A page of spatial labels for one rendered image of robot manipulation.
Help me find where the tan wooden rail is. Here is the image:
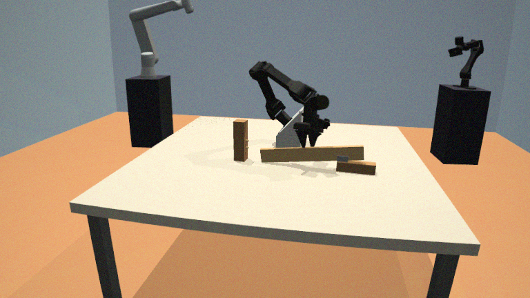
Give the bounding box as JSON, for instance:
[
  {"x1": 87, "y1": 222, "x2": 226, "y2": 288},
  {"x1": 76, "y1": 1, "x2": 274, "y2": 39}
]
[{"x1": 260, "y1": 146, "x2": 364, "y2": 162}]

